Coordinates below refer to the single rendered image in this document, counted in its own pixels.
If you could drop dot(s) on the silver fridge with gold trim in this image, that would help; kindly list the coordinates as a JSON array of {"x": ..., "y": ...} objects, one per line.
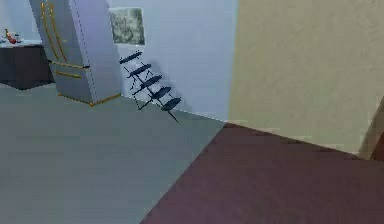
[{"x": 80, "y": 50}]

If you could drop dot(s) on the dark kitchen counter cabinet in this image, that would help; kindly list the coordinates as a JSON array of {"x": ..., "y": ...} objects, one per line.
[{"x": 23, "y": 65}]

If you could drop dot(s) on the red bottle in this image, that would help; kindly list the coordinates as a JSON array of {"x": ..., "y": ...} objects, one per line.
[{"x": 11, "y": 37}]

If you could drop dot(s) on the grey framed wall picture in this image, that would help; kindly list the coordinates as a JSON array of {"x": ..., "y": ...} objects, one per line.
[{"x": 127, "y": 26}]

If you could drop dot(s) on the black tiered shelf rack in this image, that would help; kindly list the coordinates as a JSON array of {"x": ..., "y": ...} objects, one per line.
[{"x": 150, "y": 83}]

